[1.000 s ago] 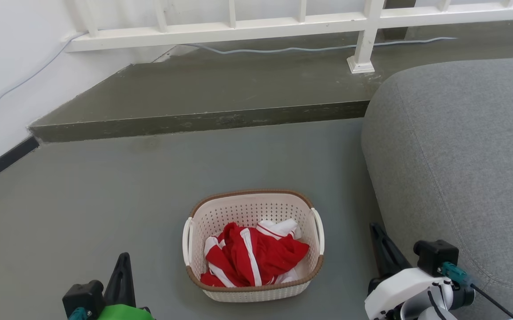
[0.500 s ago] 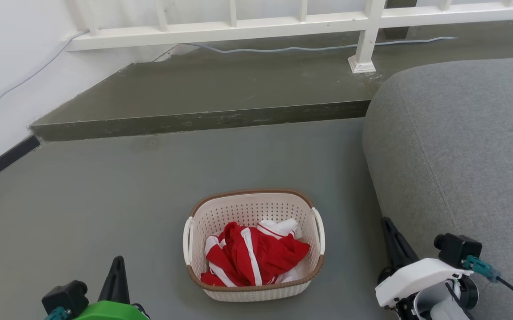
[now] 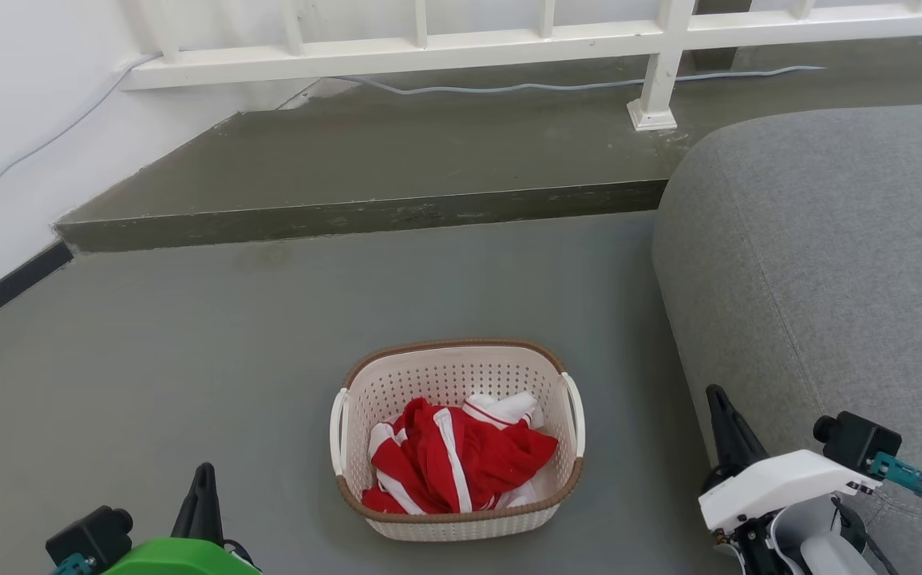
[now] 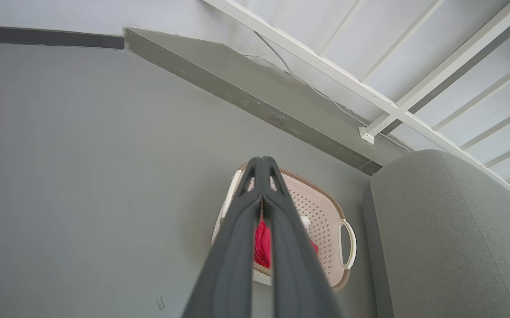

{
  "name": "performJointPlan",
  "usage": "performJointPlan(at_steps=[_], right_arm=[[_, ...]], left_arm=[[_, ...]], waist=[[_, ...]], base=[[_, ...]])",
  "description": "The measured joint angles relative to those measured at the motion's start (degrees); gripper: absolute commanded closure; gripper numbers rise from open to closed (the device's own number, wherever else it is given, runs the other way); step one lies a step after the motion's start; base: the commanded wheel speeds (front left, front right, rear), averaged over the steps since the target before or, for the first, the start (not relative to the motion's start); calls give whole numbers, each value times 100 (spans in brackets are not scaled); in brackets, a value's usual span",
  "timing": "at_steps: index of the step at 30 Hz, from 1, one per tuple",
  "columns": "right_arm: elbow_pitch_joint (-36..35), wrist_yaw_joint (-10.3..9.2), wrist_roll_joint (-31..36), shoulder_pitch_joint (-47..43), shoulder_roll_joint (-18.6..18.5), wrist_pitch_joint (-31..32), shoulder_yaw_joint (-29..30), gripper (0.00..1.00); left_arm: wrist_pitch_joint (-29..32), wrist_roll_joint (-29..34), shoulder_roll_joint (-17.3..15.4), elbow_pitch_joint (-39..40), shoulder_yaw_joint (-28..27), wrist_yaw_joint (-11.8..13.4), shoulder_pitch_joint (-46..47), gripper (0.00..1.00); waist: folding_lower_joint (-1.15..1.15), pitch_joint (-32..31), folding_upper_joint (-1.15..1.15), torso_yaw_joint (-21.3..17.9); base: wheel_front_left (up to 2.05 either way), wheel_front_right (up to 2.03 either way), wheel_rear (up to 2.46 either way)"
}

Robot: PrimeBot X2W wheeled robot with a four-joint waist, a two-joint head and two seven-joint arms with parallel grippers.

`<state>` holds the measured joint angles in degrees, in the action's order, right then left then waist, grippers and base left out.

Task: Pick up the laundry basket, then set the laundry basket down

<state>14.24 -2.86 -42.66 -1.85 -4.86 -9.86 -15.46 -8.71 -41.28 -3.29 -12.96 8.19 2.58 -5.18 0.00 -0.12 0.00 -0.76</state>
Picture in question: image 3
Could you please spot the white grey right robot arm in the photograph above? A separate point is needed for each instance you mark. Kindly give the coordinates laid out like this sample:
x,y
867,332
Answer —
x,y
820,555

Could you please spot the raised grey concrete step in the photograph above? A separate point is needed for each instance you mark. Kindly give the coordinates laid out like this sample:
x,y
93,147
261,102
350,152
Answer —
x,y
389,160

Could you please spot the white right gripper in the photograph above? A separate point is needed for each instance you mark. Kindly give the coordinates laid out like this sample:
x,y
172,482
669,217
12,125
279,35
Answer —
x,y
780,483

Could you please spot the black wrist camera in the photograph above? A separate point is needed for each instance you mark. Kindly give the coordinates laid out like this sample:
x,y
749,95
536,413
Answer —
x,y
89,535
860,441

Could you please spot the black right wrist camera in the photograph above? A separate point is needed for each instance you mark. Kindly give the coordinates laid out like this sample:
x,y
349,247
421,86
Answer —
x,y
860,441

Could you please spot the grey fabric sofa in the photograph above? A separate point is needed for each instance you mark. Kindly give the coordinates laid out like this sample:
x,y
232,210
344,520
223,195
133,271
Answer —
x,y
828,263

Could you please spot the black baseboard strip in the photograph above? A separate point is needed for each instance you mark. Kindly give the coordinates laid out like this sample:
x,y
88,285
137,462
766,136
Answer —
x,y
5,289

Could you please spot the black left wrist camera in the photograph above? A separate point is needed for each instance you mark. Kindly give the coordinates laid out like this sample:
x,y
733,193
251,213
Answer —
x,y
89,535

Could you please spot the red garment with white stripes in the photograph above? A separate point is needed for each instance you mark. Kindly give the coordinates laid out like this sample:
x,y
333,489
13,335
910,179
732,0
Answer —
x,y
492,455

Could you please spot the cream perforated plastic laundry basket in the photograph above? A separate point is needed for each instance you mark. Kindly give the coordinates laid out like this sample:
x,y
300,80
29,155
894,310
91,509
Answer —
x,y
445,375

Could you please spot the white metal railing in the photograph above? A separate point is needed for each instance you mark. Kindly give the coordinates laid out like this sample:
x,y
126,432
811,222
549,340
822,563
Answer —
x,y
668,48

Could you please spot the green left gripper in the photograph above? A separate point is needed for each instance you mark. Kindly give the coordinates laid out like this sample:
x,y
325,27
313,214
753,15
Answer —
x,y
181,559

